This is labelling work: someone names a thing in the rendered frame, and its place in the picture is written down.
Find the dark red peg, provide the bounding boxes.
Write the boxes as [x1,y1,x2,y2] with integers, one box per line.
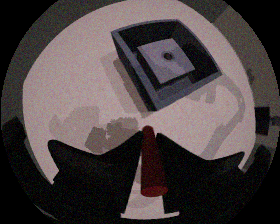
[140,126,169,197]

